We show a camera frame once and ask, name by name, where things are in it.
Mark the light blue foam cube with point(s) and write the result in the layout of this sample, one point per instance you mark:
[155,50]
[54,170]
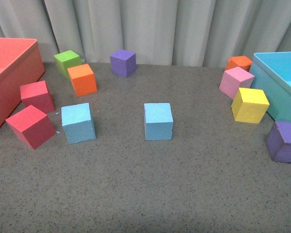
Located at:
[77,123]

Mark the purple foam cube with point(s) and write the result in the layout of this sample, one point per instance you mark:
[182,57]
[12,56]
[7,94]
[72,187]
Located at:
[123,63]
[279,142]

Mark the orange foam cube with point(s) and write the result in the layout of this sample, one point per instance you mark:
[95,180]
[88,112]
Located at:
[83,79]
[239,61]

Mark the pink foam cube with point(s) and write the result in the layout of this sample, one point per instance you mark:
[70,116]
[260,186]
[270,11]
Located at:
[234,78]

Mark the green foam cube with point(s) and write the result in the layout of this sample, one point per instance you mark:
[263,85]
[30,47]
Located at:
[65,60]

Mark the grey curtain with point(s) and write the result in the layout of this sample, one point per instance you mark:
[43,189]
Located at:
[160,32]

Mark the yellow foam cube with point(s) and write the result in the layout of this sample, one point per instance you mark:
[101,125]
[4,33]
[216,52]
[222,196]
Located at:
[249,105]

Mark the dark red foam cube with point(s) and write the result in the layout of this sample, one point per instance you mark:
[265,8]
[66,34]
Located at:
[37,94]

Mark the light blue plastic bin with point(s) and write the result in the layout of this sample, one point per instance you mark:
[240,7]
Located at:
[272,71]

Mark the pink plastic bin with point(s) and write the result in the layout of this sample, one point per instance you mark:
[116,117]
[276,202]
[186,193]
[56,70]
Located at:
[20,63]

